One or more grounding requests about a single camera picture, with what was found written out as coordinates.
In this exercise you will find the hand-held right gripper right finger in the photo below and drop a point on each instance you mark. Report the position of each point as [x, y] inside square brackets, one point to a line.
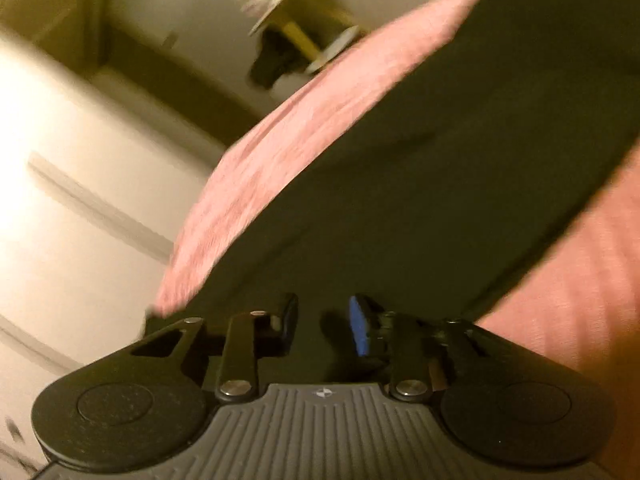
[359, 327]

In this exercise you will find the dark cloth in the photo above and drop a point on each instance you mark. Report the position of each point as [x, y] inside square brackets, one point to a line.
[272, 60]

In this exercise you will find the white wardrobe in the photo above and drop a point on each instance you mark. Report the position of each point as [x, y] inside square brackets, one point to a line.
[85, 220]

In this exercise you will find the black pants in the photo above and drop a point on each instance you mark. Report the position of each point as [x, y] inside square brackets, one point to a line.
[450, 170]

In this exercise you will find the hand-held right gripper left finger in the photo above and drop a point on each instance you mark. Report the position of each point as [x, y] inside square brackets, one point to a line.
[286, 327]

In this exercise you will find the pink ribbed blanket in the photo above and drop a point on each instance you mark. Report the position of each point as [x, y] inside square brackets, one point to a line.
[280, 170]

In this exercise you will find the white round side table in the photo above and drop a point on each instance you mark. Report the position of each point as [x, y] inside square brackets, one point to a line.
[305, 15]

